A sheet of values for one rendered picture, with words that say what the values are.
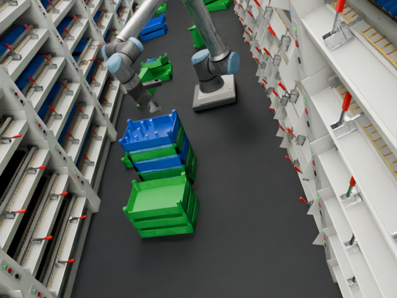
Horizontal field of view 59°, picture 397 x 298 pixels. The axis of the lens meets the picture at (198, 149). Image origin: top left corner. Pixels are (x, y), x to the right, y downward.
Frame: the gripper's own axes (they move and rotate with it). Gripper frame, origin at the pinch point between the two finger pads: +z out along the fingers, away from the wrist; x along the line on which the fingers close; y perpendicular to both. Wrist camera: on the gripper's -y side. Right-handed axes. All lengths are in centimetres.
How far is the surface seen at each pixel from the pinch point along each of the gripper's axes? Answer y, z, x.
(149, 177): 31.7, 27.7, 4.1
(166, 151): 12.7, 15.8, 12.9
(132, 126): 20.0, 5.3, -13.5
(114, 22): -15, 7, -199
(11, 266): 82, -21, 56
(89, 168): 60, 15, -26
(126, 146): 27.5, 3.0, 2.8
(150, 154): 21.0, 13.6, 8.0
